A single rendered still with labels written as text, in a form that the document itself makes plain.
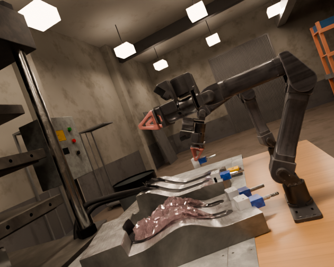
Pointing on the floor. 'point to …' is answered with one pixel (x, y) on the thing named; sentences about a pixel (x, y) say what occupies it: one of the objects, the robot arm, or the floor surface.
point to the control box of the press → (46, 181)
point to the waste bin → (135, 182)
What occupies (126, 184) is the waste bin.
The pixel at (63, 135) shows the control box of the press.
